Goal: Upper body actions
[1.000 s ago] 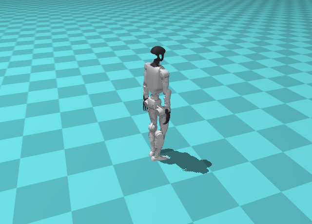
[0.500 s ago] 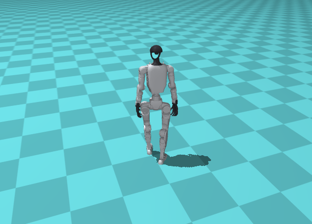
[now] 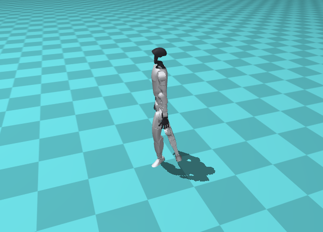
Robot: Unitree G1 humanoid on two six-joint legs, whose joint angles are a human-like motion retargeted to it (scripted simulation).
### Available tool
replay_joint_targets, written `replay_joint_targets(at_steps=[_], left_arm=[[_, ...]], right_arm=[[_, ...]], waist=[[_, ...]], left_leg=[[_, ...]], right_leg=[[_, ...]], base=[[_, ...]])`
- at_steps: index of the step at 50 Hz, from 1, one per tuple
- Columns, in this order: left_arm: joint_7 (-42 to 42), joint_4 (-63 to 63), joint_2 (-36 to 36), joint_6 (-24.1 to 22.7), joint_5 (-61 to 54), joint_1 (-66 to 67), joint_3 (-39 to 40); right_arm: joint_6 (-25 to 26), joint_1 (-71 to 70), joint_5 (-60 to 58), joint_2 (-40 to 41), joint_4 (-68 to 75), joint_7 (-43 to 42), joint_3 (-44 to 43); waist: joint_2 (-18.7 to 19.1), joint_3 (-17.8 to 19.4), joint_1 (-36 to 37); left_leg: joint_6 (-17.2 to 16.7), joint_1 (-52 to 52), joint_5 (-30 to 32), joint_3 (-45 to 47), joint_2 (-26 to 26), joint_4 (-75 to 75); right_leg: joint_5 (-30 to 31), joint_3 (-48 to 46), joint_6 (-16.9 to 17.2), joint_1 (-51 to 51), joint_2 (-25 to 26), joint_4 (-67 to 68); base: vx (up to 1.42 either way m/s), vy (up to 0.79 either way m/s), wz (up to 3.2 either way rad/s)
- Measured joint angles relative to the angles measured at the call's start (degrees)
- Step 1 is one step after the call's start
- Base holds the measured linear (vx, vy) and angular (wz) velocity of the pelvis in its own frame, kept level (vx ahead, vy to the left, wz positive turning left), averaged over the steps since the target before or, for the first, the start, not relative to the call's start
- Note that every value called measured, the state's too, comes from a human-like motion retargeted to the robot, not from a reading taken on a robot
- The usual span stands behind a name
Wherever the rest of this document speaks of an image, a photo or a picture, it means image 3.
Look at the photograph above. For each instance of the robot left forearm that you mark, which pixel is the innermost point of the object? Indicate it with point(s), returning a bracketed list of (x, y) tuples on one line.
[(164, 102)]

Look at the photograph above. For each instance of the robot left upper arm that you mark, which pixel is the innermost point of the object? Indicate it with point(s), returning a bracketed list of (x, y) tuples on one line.
[(162, 78)]

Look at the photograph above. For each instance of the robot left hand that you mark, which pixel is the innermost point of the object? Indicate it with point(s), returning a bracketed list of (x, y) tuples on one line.
[(164, 122)]

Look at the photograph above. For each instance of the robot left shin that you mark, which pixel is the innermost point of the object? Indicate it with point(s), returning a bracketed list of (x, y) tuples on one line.
[(159, 148)]

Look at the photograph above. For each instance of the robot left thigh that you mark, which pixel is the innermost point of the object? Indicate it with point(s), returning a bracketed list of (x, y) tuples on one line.
[(156, 129)]

